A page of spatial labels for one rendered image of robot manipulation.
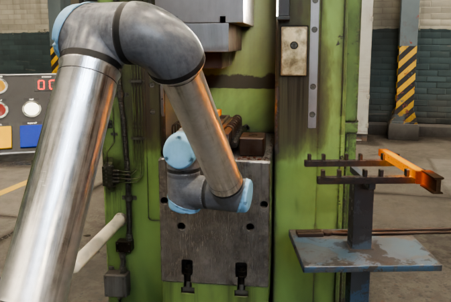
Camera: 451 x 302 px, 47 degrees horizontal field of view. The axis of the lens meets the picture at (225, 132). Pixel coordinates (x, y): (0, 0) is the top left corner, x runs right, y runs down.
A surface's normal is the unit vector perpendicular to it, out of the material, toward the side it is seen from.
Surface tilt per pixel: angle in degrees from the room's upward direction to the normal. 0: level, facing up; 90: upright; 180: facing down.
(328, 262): 0
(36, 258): 65
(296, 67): 90
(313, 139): 90
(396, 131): 90
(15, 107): 60
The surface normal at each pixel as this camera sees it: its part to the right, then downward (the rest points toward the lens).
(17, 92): 0.26, -0.35
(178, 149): -0.13, 0.09
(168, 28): 0.46, -0.23
